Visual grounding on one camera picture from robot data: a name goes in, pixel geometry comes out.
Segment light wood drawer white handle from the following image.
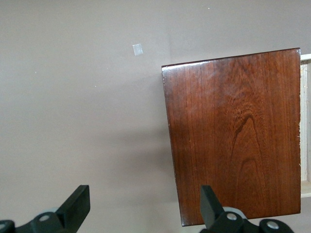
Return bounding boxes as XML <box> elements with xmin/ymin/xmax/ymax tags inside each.
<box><xmin>298</xmin><ymin>53</ymin><xmax>311</xmax><ymax>199</ymax></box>

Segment dark brown wooden cabinet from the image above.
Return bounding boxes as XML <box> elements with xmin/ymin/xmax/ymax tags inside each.
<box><xmin>161</xmin><ymin>48</ymin><xmax>302</xmax><ymax>227</ymax></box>

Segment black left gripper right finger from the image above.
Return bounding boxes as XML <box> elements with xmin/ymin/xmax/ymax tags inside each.
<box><xmin>199</xmin><ymin>185</ymin><xmax>293</xmax><ymax>233</ymax></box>

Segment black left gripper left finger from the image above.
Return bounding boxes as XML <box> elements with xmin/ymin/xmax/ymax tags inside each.
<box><xmin>0</xmin><ymin>184</ymin><xmax>91</xmax><ymax>233</ymax></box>

